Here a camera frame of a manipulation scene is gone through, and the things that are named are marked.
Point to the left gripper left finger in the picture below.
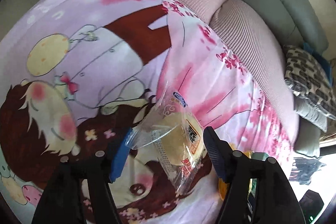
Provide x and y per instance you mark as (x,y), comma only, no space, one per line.
(119,157)

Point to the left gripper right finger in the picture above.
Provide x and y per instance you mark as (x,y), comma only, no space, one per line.
(220,154)

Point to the clear round pastry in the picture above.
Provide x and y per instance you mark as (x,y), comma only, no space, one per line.
(172,129)

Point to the yellow orange candy wrapper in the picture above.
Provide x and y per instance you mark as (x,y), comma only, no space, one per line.
(223,187)

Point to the grey pillow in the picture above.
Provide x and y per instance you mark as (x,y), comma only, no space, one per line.
(307,112)

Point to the black patterned cream pillow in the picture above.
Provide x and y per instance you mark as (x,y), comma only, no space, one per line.
(307,80)

